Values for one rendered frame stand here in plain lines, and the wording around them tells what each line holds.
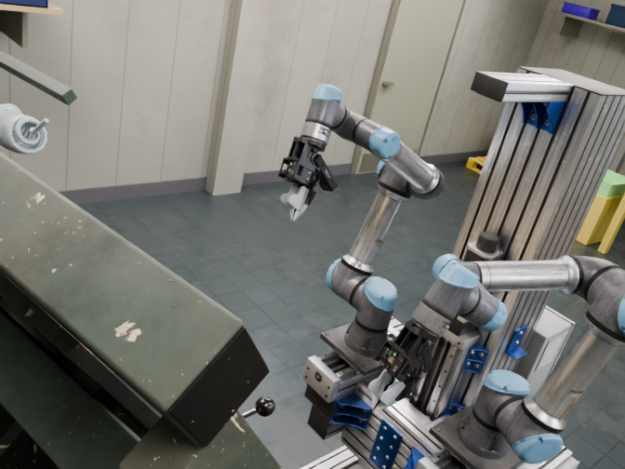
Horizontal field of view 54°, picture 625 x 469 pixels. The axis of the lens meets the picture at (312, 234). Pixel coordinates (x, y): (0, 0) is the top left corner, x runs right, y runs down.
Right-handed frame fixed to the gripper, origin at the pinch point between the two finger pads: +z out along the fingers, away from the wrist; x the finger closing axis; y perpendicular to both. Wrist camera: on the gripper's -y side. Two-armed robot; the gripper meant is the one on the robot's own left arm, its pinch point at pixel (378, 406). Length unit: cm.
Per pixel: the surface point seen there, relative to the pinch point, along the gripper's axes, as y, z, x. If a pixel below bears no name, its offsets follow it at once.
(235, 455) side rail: 71, -6, 24
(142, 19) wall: -100, -64, -373
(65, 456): 76, 9, 8
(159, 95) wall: -144, -23, -373
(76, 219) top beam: 87, -17, 2
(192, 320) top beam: 84, -18, 22
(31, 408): 77, 9, -1
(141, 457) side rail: 80, -3, 22
